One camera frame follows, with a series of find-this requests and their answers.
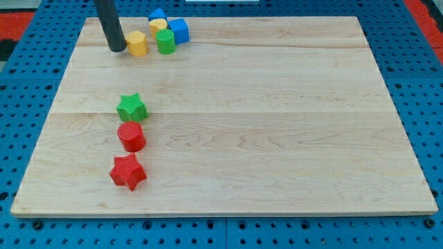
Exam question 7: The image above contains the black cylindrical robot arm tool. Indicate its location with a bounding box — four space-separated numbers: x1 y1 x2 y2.
93 0 127 52

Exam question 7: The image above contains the green star block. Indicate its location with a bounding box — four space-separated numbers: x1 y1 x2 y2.
116 93 149 122

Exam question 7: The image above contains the red star block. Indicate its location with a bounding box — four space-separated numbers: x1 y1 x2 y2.
109 153 147 191

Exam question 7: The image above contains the wooden board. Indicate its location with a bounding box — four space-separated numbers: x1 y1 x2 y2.
11 17 438 218

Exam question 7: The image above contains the red cylinder block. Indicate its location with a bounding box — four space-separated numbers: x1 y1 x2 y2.
117 121 146 152

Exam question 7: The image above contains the green cylinder block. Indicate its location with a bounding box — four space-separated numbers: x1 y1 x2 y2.
156 29 176 55

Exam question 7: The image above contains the blue cube block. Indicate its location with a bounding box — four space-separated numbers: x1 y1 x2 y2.
168 18 190 44

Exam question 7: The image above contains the yellow hexagon block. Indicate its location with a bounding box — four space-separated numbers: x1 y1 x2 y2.
125 30 149 57

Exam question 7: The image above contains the yellow heart block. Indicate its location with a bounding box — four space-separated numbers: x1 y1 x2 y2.
149 18 168 39

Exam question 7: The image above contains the blue triangle block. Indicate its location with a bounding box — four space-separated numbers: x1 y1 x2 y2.
148 8 167 21

